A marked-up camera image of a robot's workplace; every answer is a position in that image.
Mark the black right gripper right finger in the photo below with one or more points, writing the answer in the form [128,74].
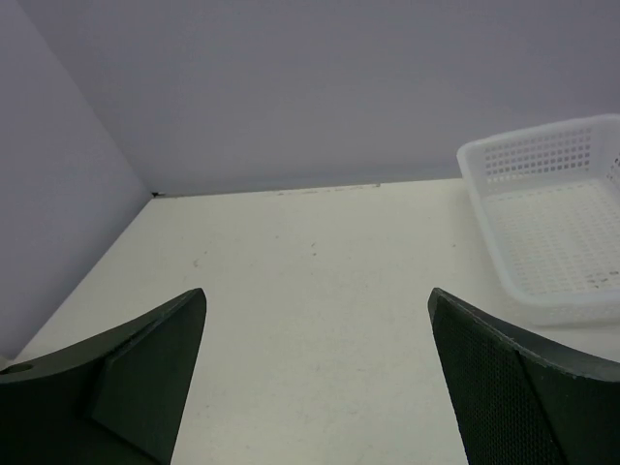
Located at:
[520,398]

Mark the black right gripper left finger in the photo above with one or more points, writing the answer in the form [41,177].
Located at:
[115,398]

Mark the white perforated plastic basket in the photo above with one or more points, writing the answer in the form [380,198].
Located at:
[547,202]

